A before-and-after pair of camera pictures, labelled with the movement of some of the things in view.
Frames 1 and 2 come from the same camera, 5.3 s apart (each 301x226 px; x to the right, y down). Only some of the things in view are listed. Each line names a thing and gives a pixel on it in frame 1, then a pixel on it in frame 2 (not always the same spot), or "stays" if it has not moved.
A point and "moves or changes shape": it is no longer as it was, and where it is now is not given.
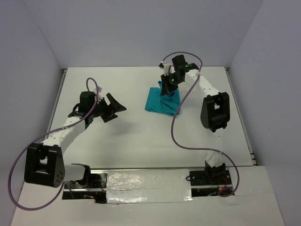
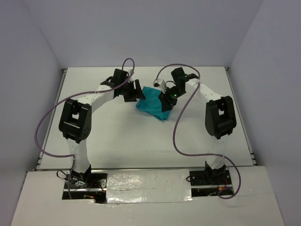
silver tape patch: (151, 186) stays
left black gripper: (114, 107) to (135, 93)
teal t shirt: (168, 104) moves or changes shape
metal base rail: (202, 183) stays
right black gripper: (166, 87) to (166, 101)
